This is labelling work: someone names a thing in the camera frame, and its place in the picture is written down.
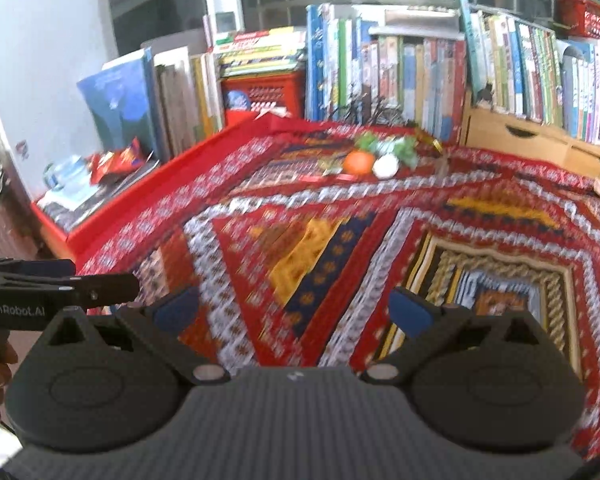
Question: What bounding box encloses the grey gridded board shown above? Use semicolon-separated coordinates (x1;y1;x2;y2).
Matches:
140;35;207;58

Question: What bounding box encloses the wooden desktop shelf with drawers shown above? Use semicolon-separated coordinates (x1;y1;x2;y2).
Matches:
459;91;600;181

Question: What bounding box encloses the white flat box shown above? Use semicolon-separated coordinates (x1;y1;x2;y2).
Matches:
369;7;462;37

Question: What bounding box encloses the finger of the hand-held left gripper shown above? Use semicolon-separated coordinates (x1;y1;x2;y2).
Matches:
0;272;142;311
0;258;77;281

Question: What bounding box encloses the clear blue plastic bag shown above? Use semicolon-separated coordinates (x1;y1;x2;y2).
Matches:
42;154;95;198

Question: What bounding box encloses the miniature black bicycle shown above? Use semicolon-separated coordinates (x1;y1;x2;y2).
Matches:
330;94;412;127

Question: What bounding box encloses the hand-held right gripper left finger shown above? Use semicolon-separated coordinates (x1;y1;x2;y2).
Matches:
32;285;233;386

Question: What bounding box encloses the red plastic crate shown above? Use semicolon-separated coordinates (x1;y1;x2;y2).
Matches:
220;71;307;128

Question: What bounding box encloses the green gold wrapper strip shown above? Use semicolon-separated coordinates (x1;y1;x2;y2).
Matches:
414;129;445;157

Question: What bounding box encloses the green white plastic wrapper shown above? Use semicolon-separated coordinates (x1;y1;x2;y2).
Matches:
355;131;421;170

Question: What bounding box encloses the red patterned tablecloth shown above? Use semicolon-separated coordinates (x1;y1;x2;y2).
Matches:
67;120;600;461

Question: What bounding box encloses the red snack bag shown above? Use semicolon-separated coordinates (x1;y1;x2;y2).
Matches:
89;137;147;185

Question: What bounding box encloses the black round figurine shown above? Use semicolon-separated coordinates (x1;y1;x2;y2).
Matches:
472;84;495;110

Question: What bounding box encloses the row of tall upright books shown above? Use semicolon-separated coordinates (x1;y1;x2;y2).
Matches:
305;2;470;142

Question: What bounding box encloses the row of pale upright books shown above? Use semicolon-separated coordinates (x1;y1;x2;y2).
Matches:
152;45;226;156

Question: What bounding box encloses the large blue book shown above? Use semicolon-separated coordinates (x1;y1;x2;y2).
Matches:
76;47;168;163

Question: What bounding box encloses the orange fruit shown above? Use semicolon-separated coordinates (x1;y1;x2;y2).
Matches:
342;151;377;177

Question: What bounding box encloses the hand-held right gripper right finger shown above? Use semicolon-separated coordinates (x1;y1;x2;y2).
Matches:
362;285;561;386

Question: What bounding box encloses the white toy garlic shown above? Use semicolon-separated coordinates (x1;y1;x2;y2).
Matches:
372;154;401;179

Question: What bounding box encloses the pile of magazines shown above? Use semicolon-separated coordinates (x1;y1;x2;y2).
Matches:
36;159;162;233

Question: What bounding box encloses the row of thin colourful books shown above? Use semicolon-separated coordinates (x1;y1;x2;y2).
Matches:
459;0;600;147

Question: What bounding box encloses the flat stack of books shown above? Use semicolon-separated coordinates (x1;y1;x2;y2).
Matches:
212;27;308;80

